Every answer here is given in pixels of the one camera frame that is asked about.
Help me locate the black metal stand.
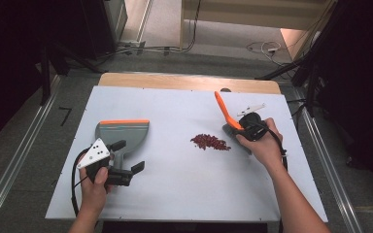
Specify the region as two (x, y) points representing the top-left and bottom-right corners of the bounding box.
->
(254, 0), (353, 118)
(39, 38), (103, 107)

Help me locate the black hanging cable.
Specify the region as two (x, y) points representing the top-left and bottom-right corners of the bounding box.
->
(187, 0), (203, 52)

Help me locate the dark grey cabinet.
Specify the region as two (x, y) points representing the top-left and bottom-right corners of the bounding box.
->
(103, 0), (129, 43)

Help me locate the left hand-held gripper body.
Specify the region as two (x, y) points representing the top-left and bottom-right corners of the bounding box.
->
(76, 137), (134, 187)

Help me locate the grey dustpan with orange edge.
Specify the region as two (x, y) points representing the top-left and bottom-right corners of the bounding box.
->
(94, 118), (151, 173)

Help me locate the metal floor rail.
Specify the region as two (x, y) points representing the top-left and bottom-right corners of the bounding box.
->
(0, 73), (63, 233)
(293, 87), (365, 233)

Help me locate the orange brush with grey bristles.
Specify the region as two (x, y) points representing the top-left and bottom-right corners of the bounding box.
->
(214, 90), (253, 155)

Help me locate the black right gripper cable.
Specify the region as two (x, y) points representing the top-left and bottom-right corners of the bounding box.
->
(264, 126), (288, 173)

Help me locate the tangle of floor cables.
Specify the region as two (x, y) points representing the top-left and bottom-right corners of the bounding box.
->
(246, 40), (285, 59)

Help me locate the white board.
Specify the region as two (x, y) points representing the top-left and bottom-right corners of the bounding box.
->
(45, 84), (329, 224)

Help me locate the beige furniture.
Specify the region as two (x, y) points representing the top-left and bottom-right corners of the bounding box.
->
(180, 0), (336, 32)

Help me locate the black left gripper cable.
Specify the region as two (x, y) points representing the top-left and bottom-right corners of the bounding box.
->
(71, 147), (92, 218)

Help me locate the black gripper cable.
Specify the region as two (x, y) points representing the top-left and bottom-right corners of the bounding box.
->
(71, 147), (92, 218)
(264, 126), (288, 173)

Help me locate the person's left hand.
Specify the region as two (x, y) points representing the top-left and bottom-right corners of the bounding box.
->
(78, 152), (115, 216)

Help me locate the person's right hand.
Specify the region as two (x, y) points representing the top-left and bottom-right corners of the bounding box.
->
(235, 116), (285, 172)

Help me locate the pile of red beans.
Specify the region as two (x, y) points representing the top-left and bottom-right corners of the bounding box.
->
(189, 133), (232, 152)

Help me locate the wooden table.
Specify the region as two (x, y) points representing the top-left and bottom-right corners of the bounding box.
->
(97, 72), (283, 96)

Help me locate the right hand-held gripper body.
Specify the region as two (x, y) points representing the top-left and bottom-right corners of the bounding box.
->
(236, 102), (270, 143)

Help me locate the dark curtain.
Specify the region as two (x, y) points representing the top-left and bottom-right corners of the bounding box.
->
(315, 0), (373, 183)
(0, 0), (88, 153)

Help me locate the power strip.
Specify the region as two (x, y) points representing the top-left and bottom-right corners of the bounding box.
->
(119, 39), (148, 50)

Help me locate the light wooden panel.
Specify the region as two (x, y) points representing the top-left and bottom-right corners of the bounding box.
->
(279, 27), (309, 62)

